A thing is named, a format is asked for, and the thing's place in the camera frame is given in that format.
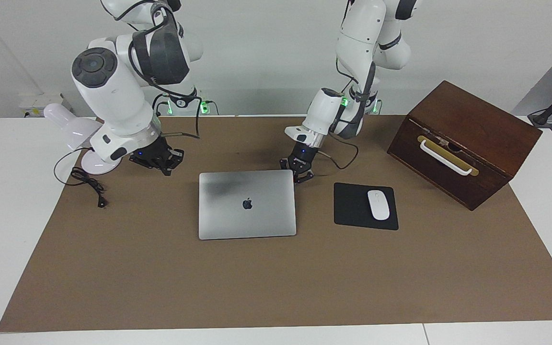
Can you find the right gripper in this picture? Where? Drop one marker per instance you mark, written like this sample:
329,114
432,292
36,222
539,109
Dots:
154,153

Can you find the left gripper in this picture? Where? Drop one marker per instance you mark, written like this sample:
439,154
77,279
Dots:
303,157

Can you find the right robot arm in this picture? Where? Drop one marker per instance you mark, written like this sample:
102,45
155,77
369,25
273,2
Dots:
113,91

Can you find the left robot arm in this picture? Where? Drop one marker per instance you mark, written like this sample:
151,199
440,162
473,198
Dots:
362,28

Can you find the silver laptop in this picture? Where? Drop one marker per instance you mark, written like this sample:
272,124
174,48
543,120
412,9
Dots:
247,220

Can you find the black mouse pad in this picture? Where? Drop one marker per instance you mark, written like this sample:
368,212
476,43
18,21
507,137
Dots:
350,206

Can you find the white computer mouse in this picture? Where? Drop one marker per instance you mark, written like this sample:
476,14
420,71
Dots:
379,205

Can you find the white desk lamp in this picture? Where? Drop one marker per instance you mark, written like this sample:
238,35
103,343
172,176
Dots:
72,125

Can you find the white power strip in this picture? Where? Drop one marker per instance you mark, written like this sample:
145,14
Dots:
41,103

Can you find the dark brown wooden box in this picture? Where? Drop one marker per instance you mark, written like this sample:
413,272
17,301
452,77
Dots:
477,120

